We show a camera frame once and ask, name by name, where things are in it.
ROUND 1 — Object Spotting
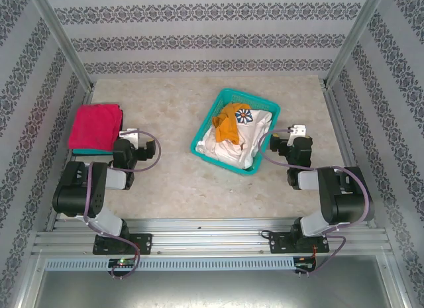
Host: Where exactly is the left small circuit board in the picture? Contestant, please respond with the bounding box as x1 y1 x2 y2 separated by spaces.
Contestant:
108 258 138 268

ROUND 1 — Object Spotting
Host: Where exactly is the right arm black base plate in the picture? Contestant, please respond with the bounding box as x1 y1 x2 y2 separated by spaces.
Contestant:
268 231 331 255

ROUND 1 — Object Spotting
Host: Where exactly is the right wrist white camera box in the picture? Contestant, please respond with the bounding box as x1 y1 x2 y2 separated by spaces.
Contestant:
287 124 309 147

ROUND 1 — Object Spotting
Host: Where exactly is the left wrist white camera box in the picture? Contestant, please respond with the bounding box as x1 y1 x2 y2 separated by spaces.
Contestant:
119 128 140 147

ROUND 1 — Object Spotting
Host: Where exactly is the yellow printed t-shirt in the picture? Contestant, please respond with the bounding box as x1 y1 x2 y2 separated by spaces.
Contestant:
211 102 251 145

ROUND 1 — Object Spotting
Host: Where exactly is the right aluminium frame post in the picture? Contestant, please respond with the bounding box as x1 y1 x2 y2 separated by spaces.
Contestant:
321 0 388 87

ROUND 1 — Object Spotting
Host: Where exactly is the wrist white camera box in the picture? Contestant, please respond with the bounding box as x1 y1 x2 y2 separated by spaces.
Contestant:
287 124 309 147
119 128 140 147

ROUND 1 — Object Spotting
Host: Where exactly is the aluminium frame post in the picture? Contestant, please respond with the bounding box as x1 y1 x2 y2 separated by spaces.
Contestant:
321 0 388 87
26 0 96 91

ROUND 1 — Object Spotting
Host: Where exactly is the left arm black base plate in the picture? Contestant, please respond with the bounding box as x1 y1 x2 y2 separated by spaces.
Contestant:
92 233 154 256

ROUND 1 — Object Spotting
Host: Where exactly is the left aluminium frame post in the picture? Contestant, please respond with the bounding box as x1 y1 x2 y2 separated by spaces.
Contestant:
26 0 96 91

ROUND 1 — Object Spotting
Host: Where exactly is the grey slotted cable duct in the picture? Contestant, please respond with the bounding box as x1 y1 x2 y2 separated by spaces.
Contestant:
44 257 296 272

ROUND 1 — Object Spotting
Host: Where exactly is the white t-shirt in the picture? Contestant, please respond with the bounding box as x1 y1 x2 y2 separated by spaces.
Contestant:
195 109 275 170

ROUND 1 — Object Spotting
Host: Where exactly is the red folded t-shirt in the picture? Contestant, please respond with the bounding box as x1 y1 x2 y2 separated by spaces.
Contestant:
68 103 123 152

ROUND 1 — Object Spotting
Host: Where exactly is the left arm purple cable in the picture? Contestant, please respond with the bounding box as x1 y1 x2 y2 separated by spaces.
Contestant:
82 130 162 281

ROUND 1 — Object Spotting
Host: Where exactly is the aluminium mounting rail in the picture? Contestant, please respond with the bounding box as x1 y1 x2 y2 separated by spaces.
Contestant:
31 217 394 256

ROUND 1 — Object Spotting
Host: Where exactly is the right small circuit board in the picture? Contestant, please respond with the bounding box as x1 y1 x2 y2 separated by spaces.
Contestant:
295 256 317 272

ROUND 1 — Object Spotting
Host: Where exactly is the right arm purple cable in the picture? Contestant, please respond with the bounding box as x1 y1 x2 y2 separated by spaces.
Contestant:
258 127 372 278

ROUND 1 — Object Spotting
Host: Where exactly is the small circuit board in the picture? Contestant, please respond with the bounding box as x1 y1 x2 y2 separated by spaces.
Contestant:
108 258 138 268
295 256 317 272

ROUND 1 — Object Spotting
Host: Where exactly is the teal folded t-shirt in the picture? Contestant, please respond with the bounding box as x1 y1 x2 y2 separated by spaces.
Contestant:
72 148 113 156

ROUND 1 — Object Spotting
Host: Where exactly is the left aluminium side rail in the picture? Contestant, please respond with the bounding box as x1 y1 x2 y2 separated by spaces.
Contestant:
45 88 96 232

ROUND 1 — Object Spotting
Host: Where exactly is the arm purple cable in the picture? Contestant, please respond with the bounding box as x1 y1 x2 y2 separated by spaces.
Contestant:
258 127 372 278
82 130 162 281

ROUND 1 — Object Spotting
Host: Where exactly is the grey sheet metal panel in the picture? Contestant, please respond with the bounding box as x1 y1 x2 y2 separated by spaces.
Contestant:
19 254 407 308

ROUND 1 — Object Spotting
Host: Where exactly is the teal plastic basket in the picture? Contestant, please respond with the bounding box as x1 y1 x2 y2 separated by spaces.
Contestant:
189 87 282 175

